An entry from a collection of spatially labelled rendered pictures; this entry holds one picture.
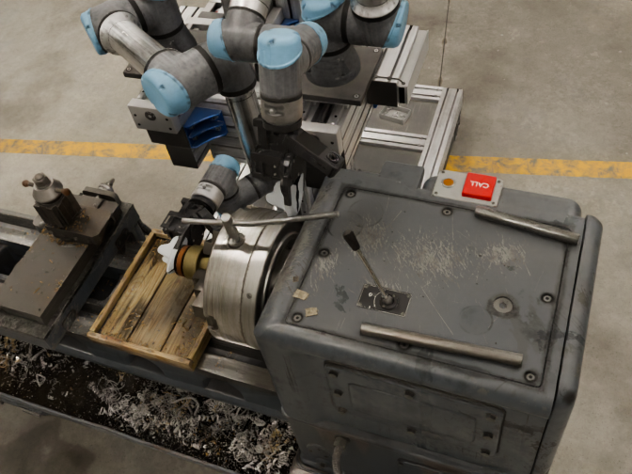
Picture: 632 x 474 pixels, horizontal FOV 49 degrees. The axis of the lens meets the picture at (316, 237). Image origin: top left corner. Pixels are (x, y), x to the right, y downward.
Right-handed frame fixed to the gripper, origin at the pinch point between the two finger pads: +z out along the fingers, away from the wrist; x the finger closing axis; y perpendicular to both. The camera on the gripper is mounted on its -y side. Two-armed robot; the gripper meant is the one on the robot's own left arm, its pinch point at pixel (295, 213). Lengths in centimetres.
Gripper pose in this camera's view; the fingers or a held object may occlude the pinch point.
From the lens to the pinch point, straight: 135.4
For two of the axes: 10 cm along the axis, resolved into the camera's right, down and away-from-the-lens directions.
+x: -3.7, 5.2, -7.7
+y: -9.3, -2.0, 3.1
